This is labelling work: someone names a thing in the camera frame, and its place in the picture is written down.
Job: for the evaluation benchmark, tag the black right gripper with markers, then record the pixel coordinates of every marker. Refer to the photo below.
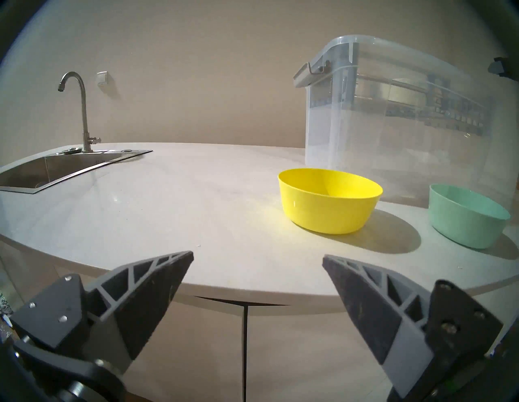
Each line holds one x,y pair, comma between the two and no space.
499,67

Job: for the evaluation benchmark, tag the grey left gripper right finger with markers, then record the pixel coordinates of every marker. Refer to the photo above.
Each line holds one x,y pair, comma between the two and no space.
373,312

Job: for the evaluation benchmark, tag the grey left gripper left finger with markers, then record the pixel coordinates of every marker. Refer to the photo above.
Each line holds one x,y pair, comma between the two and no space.
138,308

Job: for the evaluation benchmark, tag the yellow plastic bowl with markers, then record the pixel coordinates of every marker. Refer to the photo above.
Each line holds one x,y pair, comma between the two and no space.
326,214

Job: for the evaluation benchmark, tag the grey dish drying rack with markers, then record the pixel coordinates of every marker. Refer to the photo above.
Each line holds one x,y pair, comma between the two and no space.
442,109

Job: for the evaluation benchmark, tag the mint green plastic bowl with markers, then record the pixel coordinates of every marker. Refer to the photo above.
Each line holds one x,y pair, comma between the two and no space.
464,225

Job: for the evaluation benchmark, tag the white counter cabinet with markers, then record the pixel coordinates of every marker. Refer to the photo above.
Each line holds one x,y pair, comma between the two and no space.
292,356

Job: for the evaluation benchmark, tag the clear plastic storage box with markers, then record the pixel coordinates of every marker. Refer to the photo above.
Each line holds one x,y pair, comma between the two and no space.
365,154

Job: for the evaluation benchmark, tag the stainless steel sink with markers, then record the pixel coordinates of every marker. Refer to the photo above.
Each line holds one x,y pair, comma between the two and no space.
61,166

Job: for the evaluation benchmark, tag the steel gooseneck faucet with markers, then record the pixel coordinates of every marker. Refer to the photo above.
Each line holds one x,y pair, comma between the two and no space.
84,117

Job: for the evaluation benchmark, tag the white wall switch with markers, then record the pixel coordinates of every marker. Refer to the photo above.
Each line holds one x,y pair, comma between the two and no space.
102,78

